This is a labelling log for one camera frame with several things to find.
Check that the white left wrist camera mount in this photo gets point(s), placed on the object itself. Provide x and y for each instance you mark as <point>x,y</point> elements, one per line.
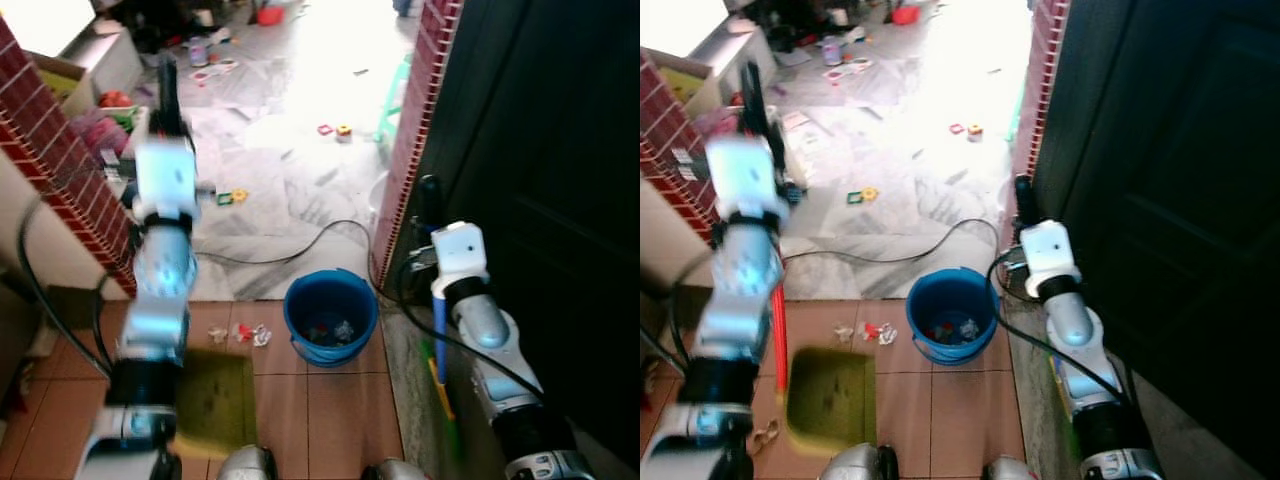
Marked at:
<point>165,178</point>
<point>745,178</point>

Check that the blue plastic bucket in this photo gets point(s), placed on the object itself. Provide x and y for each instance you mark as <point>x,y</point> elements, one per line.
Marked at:
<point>330,300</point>
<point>950,298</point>

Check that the silver left robot leg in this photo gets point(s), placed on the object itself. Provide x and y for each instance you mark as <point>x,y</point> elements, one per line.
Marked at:
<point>247,464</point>
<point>860,463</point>

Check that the green and yellow toy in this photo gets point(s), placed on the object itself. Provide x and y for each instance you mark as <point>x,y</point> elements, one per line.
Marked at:
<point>862,195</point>
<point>232,196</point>

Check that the tan rubber bands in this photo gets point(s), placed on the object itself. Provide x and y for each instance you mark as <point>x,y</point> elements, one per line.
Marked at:
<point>766,433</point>

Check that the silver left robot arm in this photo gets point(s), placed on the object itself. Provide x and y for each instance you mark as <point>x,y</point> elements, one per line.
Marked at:
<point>155,290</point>
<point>735,290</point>

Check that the silver right robot leg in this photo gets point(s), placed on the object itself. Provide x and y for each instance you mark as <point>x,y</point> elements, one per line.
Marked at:
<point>392,470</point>
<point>1010,469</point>

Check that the white and red litter scraps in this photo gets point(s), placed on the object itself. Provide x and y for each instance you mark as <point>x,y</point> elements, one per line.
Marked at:
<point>243,333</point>
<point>872,331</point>

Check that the dark wooden door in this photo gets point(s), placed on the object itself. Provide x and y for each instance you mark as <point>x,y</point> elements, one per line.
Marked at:
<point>540,180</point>
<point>1180,180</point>

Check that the brown cardboard box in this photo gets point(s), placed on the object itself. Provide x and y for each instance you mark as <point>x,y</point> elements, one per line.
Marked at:
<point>688,84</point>
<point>62,85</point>

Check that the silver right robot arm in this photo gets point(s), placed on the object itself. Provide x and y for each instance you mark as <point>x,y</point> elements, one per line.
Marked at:
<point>1080,345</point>
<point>495,345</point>

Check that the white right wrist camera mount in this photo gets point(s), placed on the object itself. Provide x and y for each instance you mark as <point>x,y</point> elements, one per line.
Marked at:
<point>460,252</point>
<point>1047,250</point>

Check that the red and yellow toy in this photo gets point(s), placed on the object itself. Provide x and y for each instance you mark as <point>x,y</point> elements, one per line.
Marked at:
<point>340,132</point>
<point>970,131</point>

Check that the green plastic stool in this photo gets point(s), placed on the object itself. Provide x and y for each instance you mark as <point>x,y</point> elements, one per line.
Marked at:
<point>392,105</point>

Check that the red plastic bowl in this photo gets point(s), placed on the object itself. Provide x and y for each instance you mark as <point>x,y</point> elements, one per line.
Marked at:
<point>905,14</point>
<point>269,15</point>

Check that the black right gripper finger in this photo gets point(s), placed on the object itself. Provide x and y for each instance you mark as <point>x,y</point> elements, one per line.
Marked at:
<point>430,200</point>
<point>1024,200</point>

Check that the silver robot leg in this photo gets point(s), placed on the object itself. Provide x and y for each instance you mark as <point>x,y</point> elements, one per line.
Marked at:
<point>860,463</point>
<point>392,470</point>
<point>247,464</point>
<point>1010,469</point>

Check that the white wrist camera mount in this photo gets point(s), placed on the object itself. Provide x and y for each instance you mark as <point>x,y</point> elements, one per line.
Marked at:
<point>1047,250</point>
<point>460,252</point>
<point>165,178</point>
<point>745,178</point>

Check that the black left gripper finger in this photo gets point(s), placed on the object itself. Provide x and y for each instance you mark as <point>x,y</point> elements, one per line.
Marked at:
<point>753,90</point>
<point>168,85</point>

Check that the small printed can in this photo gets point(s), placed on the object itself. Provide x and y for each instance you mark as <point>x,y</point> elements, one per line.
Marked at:
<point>832,52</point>
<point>198,52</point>

